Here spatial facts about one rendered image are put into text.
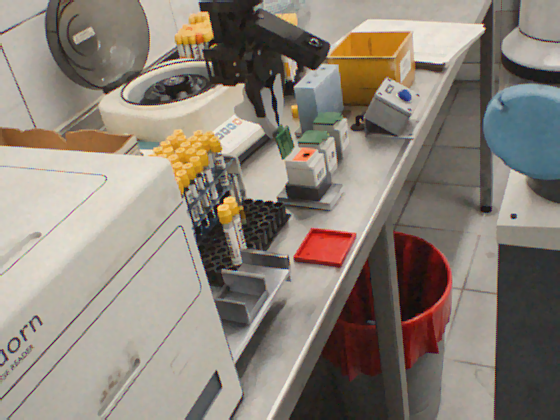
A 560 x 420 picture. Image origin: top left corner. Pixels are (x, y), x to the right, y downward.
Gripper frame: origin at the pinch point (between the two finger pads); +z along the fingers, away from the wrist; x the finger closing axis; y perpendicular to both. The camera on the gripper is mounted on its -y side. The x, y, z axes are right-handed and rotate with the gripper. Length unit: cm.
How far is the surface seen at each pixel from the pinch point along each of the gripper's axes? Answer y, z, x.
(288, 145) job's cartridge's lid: -1.2, 2.8, -0.5
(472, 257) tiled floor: -7, 99, -97
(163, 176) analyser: -12.6, -17.3, 39.1
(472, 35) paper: -14, 10, -65
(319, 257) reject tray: -11.1, 11.4, 13.6
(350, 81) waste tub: 1.2, 6.5, -31.7
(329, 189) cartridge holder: -6.7, 10.2, -0.8
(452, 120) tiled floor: 24, 99, -194
